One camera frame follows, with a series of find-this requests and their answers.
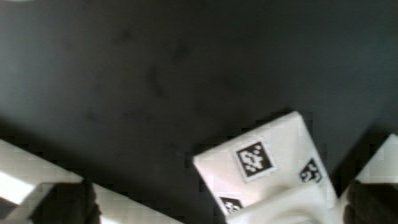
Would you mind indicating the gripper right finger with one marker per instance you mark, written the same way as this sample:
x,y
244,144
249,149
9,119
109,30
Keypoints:
x,y
372,207

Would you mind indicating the white U-shaped frame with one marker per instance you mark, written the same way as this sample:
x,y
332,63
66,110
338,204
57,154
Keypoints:
x,y
36,186

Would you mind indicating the white lamp base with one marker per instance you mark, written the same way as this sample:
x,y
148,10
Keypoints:
x,y
265,176

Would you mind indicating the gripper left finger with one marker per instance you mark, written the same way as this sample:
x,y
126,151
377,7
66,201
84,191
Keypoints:
x,y
68,206

